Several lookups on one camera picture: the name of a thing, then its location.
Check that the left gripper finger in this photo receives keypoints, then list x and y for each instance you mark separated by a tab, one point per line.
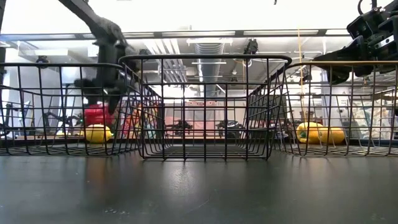
93	97
114	101

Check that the pink background panel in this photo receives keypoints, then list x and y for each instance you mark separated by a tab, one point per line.
202	105

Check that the yellow bell pepper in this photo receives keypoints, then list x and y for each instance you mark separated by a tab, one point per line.
311	130

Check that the orange blurred background object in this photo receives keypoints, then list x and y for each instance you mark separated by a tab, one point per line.
133	121

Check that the small black background robot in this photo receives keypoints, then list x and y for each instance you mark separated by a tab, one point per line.
180	126
229	126

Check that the black hanging ceiling device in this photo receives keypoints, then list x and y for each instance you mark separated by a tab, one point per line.
251	46

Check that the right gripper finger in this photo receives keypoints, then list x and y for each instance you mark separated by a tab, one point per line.
342	73
345	54

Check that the dark overhead frame bar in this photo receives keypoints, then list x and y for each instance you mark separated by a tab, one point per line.
322	31

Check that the black ceiling dome camera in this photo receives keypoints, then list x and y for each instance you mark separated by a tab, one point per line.
143	53
42	59

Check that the red bell pepper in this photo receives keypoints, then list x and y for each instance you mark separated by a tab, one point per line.
96	119

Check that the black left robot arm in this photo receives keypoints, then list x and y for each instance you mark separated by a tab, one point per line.
93	18

